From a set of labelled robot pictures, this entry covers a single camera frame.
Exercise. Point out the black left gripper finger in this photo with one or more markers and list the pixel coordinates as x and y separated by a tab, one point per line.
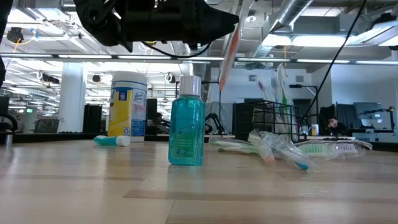
211	18

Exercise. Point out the orange toothbrush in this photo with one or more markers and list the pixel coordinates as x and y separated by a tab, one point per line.
270	160
231	46

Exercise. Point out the teal mouthwash bottle white cap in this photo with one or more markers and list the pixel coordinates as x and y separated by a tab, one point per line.
186	124
109	141

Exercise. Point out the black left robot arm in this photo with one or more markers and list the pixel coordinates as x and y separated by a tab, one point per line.
96	21

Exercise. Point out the black background robot arm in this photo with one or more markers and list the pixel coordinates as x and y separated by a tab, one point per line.
217	123

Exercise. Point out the Lysol disinfecting wipes canister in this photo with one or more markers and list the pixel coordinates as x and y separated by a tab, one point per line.
127	105

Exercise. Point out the person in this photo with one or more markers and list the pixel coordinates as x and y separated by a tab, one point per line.
334	124
209	128
160	119

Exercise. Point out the white round pillar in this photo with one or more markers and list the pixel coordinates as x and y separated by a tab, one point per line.
71	99

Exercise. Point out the black cabinet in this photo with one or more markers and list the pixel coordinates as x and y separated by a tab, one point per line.
92	118

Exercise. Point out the computer monitor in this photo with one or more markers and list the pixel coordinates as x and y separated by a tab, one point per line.
368	112

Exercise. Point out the silver smooth air duct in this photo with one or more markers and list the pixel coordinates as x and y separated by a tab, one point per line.
289	14

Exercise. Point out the black stand frame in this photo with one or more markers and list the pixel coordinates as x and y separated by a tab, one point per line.
295	86

